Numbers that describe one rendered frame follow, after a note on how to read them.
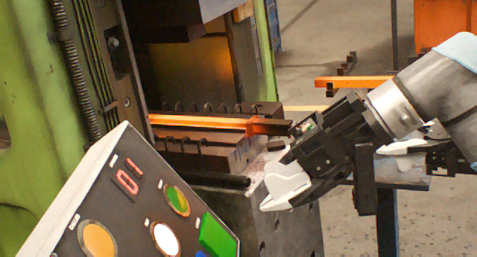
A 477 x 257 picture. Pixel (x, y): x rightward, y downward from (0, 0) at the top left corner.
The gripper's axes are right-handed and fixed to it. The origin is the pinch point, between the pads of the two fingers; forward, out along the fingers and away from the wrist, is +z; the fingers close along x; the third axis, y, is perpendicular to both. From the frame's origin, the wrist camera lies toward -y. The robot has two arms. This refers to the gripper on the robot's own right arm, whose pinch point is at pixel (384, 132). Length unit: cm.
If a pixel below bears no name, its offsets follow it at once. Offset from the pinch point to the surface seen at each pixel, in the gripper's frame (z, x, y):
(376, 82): 9.8, 33.4, 1.5
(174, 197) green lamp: 19, -47, -10
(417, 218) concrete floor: 17, 118, 100
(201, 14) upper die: 30.7, -12.3, -29.0
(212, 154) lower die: 34.6, -12.2, 2.0
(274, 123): 23.9, -1.1, -1.2
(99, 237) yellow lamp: 15, -66, -17
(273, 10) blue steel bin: 200, 385, 56
